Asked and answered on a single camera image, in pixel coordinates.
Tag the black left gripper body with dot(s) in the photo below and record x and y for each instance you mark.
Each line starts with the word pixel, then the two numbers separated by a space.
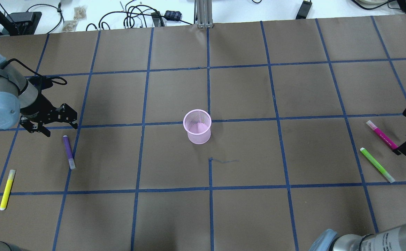
pixel 41 106

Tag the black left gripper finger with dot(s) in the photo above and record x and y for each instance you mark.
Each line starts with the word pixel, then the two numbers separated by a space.
pixel 66 114
pixel 39 128

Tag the purple highlighter pen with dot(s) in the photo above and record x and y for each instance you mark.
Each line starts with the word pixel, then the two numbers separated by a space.
pixel 68 149

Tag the pink highlighter pen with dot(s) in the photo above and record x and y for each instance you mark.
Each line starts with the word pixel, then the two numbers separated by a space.
pixel 382 135

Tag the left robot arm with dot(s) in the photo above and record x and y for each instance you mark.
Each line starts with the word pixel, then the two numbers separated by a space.
pixel 22 101

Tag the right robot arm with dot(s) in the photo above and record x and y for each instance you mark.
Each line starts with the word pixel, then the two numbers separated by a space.
pixel 393 239

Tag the pink mesh cup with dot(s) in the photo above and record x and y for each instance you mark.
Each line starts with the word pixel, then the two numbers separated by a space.
pixel 197 123

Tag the green highlighter pen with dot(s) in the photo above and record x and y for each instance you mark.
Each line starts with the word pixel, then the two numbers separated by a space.
pixel 377 165

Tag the yellow highlighter pen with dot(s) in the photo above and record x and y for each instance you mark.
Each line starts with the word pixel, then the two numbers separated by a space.
pixel 7 190

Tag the black power adapter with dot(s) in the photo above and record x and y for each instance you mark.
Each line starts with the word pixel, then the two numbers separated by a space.
pixel 304 10

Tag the black camera stand base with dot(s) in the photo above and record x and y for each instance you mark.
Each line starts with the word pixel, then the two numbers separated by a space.
pixel 25 22

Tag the aluminium frame post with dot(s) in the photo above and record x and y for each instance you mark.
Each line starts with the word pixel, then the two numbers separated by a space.
pixel 204 14

